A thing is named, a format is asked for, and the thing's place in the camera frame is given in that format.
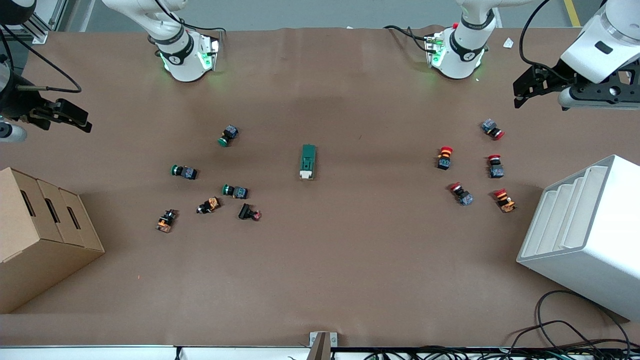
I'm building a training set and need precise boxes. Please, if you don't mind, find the green load switch white handle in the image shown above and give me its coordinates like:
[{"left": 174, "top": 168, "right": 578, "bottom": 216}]
[{"left": 299, "top": 144, "right": 318, "bottom": 181}]

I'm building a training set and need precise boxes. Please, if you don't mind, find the red emergency button orange body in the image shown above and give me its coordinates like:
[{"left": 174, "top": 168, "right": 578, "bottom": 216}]
[{"left": 493, "top": 188, "right": 517, "bottom": 214}]

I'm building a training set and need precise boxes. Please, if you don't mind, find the brown cardboard box with slots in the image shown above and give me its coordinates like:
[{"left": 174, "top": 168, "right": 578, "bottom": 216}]
[{"left": 0, "top": 167, "right": 106, "bottom": 315}]

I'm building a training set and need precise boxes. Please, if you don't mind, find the white stepped sorting box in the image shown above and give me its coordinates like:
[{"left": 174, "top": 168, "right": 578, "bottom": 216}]
[{"left": 516, "top": 154, "right": 640, "bottom": 322}]

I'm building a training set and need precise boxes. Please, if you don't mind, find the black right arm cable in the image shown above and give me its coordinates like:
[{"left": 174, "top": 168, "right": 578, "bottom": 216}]
[{"left": 0, "top": 25, "right": 83, "bottom": 95}]

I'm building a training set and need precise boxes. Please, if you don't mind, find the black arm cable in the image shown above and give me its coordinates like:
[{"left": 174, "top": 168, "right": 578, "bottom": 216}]
[
  {"left": 0, "top": 25, "right": 83, "bottom": 95},
  {"left": 519, "top": 0, "right": 568, "bottom": 73}
]

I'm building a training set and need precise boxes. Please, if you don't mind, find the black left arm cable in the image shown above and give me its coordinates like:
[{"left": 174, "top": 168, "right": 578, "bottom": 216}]
[{"left": 519, "top": 0, "right": 568, "bottom": 73}]

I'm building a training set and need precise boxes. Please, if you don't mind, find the aluminium frame profile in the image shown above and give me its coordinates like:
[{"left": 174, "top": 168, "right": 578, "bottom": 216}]
[{"left": 0, "top": 0, "right": 70, "bottom": 45}]

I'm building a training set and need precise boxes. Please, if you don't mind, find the black knob orange selector switch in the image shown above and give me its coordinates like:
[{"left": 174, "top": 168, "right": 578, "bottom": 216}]
[
  {"left": 155, "top": 209, "right": 179, "bottom": 234},
  {"left": 196, "top": 196, "right": 222, "bottom": 215}
]

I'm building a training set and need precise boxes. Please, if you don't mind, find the black left base cable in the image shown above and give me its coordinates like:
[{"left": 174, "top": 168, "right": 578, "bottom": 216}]
[{"left": 383, "top": 23, "right": 436, "bottom": 53}]

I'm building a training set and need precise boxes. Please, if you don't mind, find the black base cable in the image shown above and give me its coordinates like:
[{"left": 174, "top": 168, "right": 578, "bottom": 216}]
[
  {"left": 177, "top": 19, "right": 227, "bottom": 37},
  {"left": 383, "top": 23, "right": 436, "bottom": 53}
]

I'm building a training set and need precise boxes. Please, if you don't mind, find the black right base cable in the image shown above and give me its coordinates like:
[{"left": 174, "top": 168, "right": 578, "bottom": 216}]
[{"left": 177, "top": 19, "right": 227, "bottom": 37}]

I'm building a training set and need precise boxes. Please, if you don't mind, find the black switch small red button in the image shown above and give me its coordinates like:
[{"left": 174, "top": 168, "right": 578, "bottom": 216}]
[{"left": 238, "top": 202, "right": 262, "bottom": 222}]

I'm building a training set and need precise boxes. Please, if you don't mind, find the black looped floor cable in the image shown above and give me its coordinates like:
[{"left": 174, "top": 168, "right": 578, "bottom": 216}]
[{"left": 510, "top": 290, "right": 635, "bottom": 351}]

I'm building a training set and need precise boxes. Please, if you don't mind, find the white table edge rail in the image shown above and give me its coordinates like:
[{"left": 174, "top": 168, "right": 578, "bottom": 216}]
[{"left": 0, "top": 344, "right": 312, "bottom": 360}]

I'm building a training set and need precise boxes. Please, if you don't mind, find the black cable bundle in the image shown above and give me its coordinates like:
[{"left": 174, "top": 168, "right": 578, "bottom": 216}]
[{"left": 332, "top": 345, "right": 640, "bottom": 360}]

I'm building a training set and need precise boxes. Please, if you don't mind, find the grey metal bracket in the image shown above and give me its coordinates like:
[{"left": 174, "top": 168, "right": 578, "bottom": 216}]
[{"left": 309, "top": 331, "right": 338, "bottom": 348}]

